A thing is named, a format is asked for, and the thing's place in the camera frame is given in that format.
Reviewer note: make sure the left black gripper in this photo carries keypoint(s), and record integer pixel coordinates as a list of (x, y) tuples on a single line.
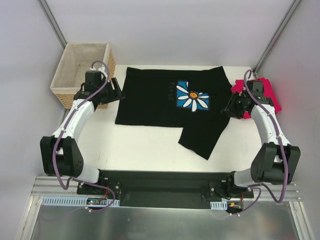
[(116, 88)]

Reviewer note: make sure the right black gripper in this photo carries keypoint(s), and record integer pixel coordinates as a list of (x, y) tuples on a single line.
[(230, 105)]

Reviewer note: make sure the black t shirt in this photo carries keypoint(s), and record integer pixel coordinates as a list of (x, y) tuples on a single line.
[(193, 100)]

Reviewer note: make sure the wicker basket with liner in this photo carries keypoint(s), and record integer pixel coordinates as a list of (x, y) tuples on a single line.
[(77, 58)]

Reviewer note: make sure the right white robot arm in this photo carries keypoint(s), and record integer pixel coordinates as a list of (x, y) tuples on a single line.
[(277, 159)]

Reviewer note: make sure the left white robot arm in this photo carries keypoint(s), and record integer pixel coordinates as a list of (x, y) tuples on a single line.
[(61, 155)]

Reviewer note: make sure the folded red t shirt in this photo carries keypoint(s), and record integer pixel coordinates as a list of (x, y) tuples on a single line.
[(268, 93)]

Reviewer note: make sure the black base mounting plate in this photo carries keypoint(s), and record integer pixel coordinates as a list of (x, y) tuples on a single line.
[(161, 189)]

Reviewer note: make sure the right aluminium frame post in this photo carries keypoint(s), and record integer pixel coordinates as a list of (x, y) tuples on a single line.
[(294, 5)]

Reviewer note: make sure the aluminium frame post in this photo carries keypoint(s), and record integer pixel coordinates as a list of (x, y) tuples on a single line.
[(294, 5), (53, 22)]

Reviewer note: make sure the right slotted cable duct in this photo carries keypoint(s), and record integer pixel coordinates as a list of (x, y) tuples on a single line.
[(219, 205)]

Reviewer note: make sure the slotted cable duct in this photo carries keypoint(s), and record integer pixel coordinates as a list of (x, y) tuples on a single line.
[(66, 201), (219, 205)]

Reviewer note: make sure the front aluminium rail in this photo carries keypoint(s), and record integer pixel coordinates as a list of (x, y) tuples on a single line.
[(49, 186)]

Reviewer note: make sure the left aluminium frame post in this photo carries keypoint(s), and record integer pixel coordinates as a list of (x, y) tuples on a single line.
[(53, 22)]

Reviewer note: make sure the left slotted cable duct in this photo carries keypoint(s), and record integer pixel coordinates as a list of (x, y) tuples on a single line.
[(66, 201)]

